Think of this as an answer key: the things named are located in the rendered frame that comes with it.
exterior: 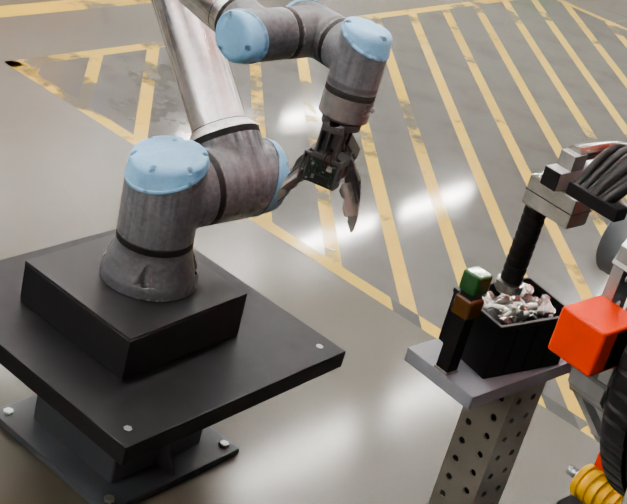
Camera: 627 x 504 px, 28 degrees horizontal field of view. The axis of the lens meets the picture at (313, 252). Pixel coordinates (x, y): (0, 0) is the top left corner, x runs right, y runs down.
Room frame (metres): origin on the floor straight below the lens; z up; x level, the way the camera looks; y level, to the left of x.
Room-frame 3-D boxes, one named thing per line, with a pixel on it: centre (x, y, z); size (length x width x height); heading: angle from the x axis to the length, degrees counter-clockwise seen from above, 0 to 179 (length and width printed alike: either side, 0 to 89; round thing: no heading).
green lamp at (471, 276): (1.98, -0.29, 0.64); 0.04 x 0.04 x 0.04; 48
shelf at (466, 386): (2.12, -0.42, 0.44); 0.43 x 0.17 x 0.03; 138
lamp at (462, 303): (1.98, -0.29, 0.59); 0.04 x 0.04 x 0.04; 48
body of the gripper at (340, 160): (2.05, 0.02, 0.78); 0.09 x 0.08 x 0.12; 165
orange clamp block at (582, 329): (1.49, -0.39, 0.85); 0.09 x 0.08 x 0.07; 138
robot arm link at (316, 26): (2.13, 0.10, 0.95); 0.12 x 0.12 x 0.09; 47
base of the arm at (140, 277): (2.12, 0.30, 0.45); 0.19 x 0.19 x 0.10
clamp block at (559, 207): (1.74, -0.33, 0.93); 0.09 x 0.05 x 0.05; 48
